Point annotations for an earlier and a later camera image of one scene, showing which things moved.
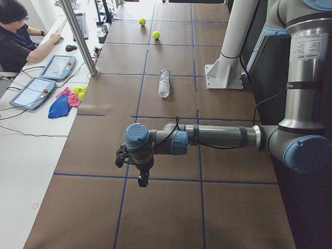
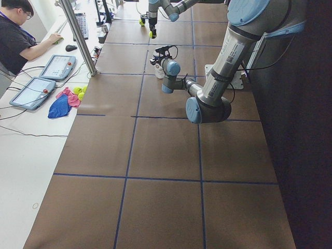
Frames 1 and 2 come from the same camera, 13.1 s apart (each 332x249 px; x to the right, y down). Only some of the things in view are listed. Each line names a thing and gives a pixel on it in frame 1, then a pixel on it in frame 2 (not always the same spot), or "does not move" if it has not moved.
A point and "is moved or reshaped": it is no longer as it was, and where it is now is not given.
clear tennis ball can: (164, 83) is moved or reshaped
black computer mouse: (69, 47) does not move
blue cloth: (60, 107) does not move
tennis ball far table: (142, 22) does not move
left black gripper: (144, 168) → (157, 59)
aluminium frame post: (79, 37) does not move
